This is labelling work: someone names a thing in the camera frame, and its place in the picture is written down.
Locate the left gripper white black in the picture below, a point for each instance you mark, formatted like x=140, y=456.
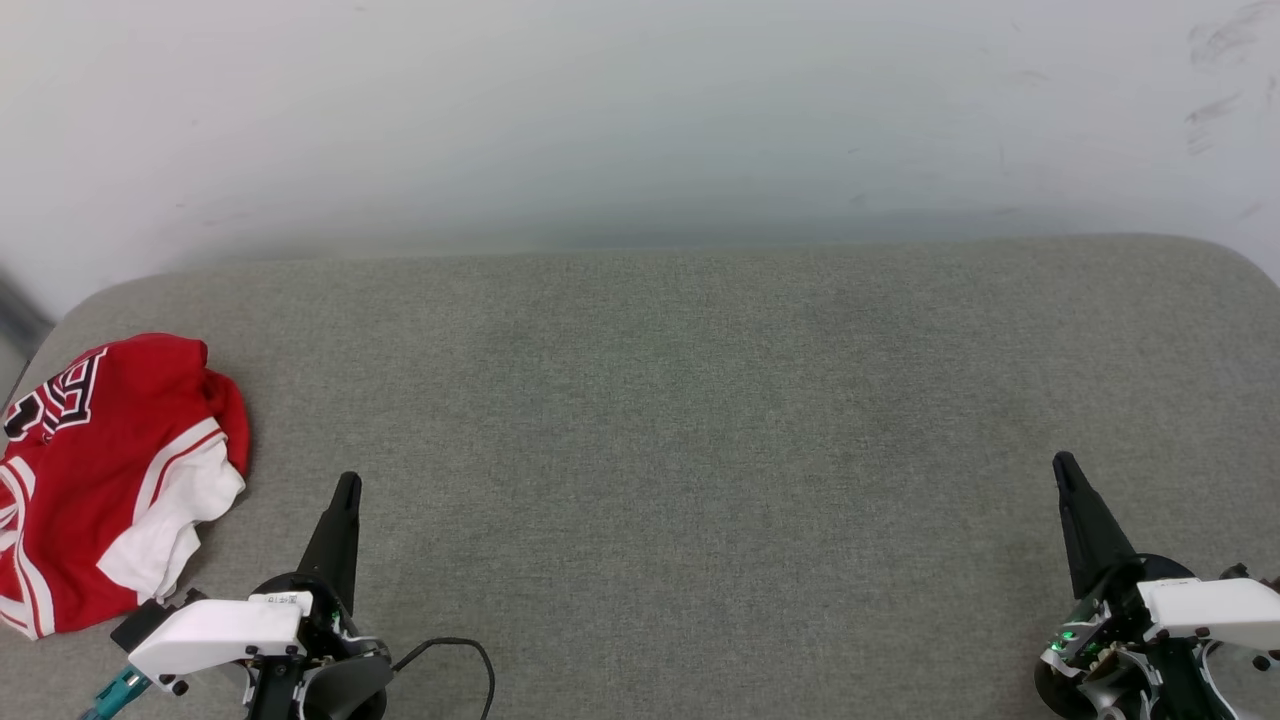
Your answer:
x=225, y=635

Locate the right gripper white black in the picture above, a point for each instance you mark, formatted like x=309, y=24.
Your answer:
x=1205, y=610

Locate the red and white basketball jersey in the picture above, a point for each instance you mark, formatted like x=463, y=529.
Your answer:
x=90, y=500

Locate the right white grey robot arm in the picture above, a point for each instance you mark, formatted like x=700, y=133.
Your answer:
x=1105, y=692

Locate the left white grey robot arm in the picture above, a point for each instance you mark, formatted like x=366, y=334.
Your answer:
x=350, y=690

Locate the grey fabric sofa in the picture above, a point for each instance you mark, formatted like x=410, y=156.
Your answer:
x=700, y=450

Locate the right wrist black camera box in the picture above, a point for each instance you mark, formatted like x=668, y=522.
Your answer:
x=1238, y=572

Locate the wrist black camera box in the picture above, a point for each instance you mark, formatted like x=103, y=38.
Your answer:
x=140, y=625
x=1238, y=572

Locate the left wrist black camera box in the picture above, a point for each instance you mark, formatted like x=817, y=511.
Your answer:
x=140, y=625

